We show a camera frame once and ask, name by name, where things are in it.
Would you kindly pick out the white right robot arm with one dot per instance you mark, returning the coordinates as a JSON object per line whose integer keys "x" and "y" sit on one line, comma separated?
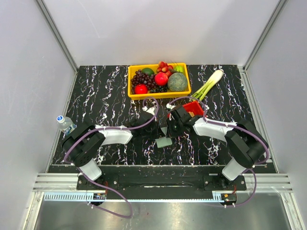
{"x": 245, "y": 143}

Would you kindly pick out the red round fruit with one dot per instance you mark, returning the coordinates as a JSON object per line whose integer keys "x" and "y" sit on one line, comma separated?
{"x": 140, "y": 89}

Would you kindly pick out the green spring onion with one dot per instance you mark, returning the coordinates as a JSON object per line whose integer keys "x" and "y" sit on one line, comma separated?
{"x": 212, "y": 81}

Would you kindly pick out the dark purple grape bunch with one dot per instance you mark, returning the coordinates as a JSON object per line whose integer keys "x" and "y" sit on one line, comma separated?
{"x": 141, "y": 78}

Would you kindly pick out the green avocado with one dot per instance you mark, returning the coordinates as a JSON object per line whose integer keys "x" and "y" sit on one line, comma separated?
{"x": 148, "y": 71}

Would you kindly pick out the green apple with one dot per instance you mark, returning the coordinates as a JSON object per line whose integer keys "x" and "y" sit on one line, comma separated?
{"x": 179, "y": 68}

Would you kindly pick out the clear plastic water bottle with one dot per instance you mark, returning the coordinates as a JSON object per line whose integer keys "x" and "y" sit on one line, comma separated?
{"x": 65, "y": 124}

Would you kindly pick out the aluminium frame rail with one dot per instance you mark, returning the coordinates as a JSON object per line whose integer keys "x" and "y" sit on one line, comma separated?
{"x": 210, "y": 197}

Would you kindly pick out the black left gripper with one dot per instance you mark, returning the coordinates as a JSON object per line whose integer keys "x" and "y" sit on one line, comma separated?
{"x": 158, "y": 132}

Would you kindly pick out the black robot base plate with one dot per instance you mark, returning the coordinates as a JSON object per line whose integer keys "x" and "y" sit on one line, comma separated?
{"x": 189, "y": 181}

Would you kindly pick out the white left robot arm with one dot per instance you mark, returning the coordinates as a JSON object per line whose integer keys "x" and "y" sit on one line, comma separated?
{"x": 83, "y": 143}

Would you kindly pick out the red pomegranate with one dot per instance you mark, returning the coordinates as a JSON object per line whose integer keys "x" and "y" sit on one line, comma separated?
{"x": 161, "y": 79}

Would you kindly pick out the red plastic card tray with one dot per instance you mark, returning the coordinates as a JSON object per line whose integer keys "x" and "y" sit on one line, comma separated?
{"x": 194, "y": 109}

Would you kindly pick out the green netted melon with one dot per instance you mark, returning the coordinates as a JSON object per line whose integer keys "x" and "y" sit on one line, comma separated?
{"x": 177, "y": 82}

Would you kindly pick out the yellow plastic fruit bin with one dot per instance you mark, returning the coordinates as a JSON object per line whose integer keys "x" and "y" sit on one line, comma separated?
{"x": 162, "y": 95}

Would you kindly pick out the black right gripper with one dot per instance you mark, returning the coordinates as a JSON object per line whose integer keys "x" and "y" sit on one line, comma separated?
{"x": 171, "y": 132}

